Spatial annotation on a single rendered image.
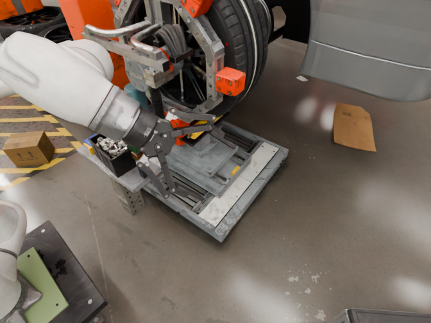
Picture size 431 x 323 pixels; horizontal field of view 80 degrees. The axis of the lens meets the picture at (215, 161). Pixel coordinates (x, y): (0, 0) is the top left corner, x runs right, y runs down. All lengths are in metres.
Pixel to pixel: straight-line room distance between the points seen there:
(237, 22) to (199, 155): 0.82
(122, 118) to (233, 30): 0.63
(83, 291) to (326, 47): 1.38
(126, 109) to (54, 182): 1.59
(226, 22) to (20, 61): 0.69
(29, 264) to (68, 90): 0.97
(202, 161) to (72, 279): 0.86
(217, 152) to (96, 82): 1.20
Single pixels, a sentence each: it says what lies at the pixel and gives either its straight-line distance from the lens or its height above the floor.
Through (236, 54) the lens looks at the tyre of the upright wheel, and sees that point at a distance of 1.01.
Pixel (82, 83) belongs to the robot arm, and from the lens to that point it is 0.46.
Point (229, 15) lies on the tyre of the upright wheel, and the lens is 1.01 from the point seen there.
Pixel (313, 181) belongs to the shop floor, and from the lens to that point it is 1.85.
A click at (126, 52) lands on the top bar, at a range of 0.98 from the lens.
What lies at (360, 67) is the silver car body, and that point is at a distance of 1.26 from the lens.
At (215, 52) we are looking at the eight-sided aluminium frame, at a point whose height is 0.96.
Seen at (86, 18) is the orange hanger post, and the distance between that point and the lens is 1.40.
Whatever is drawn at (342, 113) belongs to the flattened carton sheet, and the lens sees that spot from 2.53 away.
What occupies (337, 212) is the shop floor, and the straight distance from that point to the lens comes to 1.75.
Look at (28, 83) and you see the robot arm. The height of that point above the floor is 1.15.
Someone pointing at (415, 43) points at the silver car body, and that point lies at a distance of 1.21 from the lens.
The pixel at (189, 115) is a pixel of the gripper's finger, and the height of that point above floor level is 1.04.
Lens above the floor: 1.34
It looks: 47 degrees down
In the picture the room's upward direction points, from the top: straight up
